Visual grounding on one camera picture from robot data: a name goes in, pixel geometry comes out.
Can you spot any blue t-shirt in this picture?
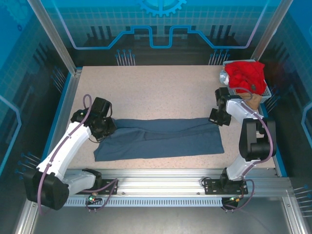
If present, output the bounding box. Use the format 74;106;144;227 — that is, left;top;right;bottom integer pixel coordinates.
94;117;225;162

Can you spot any tan t-shirt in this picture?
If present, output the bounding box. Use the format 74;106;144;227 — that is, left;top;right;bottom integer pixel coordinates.
240;91;263;111

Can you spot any light grey t-shirt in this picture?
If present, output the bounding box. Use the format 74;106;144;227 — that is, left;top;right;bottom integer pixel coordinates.
218;70;231;86

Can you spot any light blue plastic basket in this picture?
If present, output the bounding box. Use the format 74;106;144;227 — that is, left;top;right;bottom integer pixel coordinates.
222;59;272;105

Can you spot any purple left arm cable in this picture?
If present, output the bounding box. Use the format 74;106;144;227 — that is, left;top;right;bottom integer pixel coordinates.
36;94;120;216

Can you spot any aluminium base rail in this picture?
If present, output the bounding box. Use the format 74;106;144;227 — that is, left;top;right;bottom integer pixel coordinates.
60;167;294;198

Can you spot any slotted grey cable duct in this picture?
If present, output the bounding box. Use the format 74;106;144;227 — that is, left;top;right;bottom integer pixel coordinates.
64;196;224;208

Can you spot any aluminium frame post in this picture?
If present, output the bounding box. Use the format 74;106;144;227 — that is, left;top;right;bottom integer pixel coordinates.
250;0;295;64
26;0;83;77

